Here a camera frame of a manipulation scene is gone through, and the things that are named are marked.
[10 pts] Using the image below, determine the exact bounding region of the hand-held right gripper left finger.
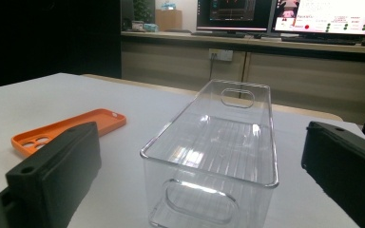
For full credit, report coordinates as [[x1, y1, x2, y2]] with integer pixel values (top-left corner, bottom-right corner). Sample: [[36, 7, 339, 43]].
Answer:
[[0, 121, 103, 228]]

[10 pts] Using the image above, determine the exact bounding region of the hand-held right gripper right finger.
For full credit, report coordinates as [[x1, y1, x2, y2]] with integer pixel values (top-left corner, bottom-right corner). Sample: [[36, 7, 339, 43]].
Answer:
[[300, 121, 365, 228]]

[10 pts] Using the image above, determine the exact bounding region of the orange phone case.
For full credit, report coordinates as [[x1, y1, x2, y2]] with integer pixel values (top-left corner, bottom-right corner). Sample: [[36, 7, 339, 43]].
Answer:
[[10, 108, 127, 159]]

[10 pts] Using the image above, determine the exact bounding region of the clear plastic storage bin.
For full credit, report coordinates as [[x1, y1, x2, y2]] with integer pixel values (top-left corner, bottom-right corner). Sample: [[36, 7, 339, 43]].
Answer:
[[140, 79, 280, 228]]

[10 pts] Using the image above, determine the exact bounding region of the long wooden desk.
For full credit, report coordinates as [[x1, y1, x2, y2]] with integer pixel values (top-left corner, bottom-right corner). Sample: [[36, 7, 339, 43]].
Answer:
[[121, 30, 365, 126]]

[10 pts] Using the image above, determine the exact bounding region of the black curtain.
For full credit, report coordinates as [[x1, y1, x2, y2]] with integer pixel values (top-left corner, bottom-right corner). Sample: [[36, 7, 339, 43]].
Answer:
[[0, 0, 123, 91]]

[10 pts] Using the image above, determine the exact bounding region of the white-screen computer monitor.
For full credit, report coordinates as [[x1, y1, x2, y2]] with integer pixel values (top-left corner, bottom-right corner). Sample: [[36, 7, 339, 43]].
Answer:
[[271, 0, 365, 37]]

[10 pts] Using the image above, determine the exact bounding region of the teal tissue box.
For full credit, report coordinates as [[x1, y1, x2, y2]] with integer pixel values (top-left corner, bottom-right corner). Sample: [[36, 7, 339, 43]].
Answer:
[[143, 22, 160, 33]]

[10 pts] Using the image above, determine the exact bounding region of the slim black keyboard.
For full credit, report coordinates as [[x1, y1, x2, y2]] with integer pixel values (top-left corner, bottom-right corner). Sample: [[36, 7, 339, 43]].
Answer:
[[191, 30, 247, 39]]

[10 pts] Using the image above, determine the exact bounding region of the green plant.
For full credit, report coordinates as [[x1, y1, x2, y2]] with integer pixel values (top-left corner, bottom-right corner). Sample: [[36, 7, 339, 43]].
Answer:
[[132, 0, 156, 24]]

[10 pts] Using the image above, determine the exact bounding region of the dark-screen computer monitor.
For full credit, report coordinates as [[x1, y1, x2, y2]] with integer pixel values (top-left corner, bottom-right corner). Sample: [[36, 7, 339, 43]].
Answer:
[[196, 0, 274, 33]]

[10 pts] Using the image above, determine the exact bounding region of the brown cardboard box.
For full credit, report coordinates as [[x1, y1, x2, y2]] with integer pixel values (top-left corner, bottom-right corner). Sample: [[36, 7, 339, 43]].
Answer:
[[154, 9, 183, 32]]

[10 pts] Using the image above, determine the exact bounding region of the dark power cable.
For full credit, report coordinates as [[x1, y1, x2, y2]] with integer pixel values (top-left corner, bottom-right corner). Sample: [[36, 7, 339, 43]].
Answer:
[[209, 56, 217, 82]]

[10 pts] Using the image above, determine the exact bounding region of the white wall socket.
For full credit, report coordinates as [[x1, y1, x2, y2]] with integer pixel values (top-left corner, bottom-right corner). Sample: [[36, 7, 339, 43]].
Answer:
[[207, 47, 235, 63]]

